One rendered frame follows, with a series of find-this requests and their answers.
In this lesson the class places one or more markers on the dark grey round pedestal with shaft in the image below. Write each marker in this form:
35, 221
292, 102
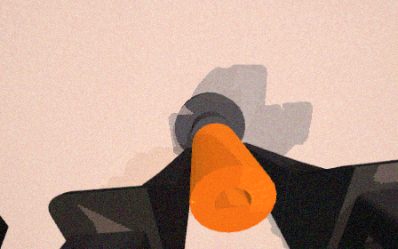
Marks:
204, 109

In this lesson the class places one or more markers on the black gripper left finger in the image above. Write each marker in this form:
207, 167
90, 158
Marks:
159, 207

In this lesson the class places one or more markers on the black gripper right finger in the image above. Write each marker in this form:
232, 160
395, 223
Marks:
313, 204

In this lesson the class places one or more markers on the orange knob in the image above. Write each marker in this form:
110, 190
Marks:
229, 190

